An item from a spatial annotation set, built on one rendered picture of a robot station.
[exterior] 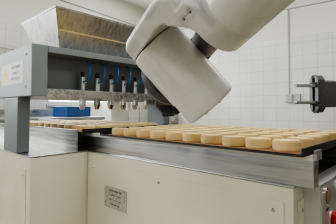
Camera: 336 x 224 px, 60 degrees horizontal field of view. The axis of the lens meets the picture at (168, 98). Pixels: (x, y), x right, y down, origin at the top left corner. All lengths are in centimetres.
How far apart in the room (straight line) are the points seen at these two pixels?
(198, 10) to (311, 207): 48
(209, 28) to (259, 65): 480
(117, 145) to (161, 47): 64
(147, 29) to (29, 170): 74
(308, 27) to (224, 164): 440
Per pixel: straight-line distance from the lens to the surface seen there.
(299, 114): 485
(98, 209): 103
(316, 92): 105
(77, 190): 106
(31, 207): 100
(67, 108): 399
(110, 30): 117
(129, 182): 88
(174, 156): 75
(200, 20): 26
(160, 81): 32
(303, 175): 60
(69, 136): 106
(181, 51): 31
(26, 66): 100
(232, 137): 62
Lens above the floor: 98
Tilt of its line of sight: 2 degrees up
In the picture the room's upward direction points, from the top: straight up
